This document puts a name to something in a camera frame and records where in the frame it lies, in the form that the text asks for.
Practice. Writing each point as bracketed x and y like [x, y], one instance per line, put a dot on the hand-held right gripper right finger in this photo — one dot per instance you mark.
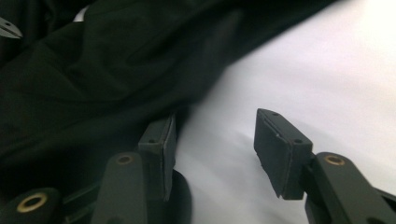
[286, 155]

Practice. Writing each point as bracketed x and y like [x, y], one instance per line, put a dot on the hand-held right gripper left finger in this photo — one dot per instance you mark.
[155, 161]

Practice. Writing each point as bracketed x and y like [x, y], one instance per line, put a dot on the black pants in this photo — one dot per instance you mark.
[109, 77]

